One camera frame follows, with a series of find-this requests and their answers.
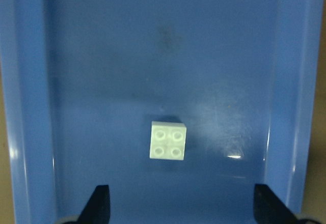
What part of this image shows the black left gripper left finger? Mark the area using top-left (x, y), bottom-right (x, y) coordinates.
top-left (76, 185), bottom-right (111, 224)

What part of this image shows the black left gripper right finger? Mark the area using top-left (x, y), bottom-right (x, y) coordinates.
top-left (254, 184), bottom-right (298, 223)

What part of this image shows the white block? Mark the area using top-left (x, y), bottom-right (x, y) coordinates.
top-left (149, 121), bottom-right (186, 160)

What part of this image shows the blue plastic tray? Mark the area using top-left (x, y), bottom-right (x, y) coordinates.
top-left (1, 0), bottom-right (324, 223)

